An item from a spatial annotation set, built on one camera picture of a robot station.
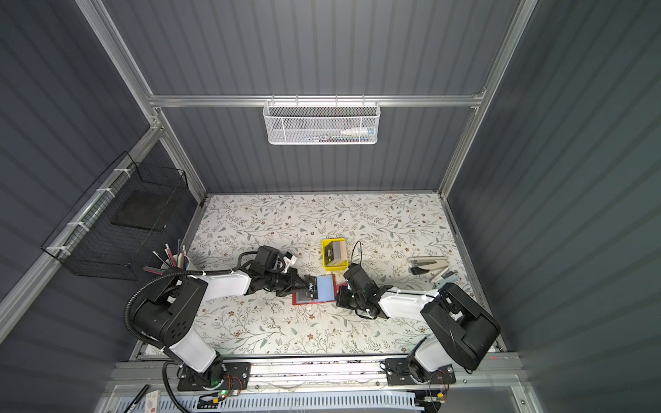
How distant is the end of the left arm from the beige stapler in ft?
1.38

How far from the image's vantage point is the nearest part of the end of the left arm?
29.8 inches

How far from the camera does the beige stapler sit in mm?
955

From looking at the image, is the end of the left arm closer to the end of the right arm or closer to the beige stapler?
the end of the right arm
